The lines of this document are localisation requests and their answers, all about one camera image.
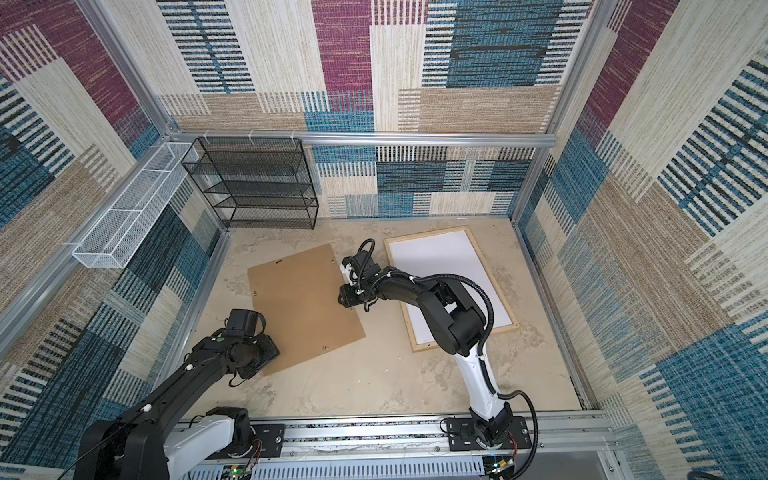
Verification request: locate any brown hardboard backing panel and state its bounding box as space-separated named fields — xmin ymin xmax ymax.
xmin=247 ymin=244 xmax=365 ymax=375

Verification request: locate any colour landscape photo underneath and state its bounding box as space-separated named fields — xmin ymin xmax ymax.
xmin=385 ymin=226 xmax=519 ymax=333

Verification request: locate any light wooden picture frame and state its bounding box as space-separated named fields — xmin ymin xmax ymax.
xmin=383 ymin=226 xmax=520 ymax=353

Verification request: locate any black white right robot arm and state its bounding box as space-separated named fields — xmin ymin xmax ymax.
xmin=338 ymin=269 xmax=522 ymax=449

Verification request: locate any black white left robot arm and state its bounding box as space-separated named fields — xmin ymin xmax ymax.
xmin=73 ymin=329 xmax=280 ymax=479

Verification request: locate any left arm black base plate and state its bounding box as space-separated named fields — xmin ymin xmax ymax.
xmin=208 ymin=423 xmax=286 ymax=460

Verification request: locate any black wire mesh shelf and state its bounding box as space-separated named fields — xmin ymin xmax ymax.
xmin=181 ymin=137 xmax=319 ymax=229

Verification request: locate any white wire mesh basket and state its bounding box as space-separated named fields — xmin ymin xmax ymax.
xmin=72 ymin=142 xmax=191 ymax=269

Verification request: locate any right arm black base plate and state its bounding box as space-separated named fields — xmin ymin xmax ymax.
xmin=439 ymin=416 xmax=533 ymax=452

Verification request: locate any aluminium front rail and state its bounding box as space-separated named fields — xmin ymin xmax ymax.
xmin=181 ymin=411 xmax=633 ymax=479

